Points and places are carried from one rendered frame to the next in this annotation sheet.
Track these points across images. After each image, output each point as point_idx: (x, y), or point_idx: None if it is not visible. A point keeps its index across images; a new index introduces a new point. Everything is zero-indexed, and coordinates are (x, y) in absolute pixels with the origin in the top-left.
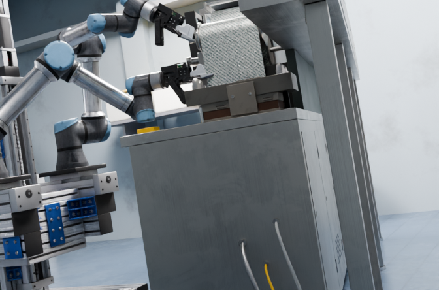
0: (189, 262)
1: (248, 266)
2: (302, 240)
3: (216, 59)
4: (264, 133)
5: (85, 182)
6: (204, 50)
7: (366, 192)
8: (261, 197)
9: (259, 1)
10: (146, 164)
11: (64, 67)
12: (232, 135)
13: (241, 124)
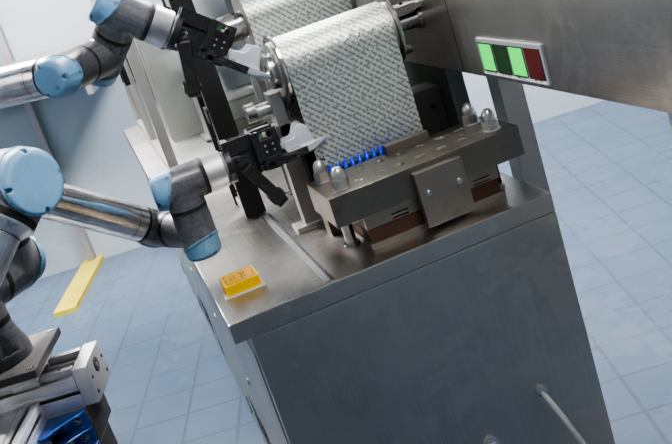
0: None
1: None
2: (582, 405)
3: (326, 108)
4: (503, 249)
5: (55, 388)
6: (301, 94)
7: None
8: (511, 358)
9: None
10: (293, 361)
11: (54, 206)
12: (450, 266)
13: (462, 243)
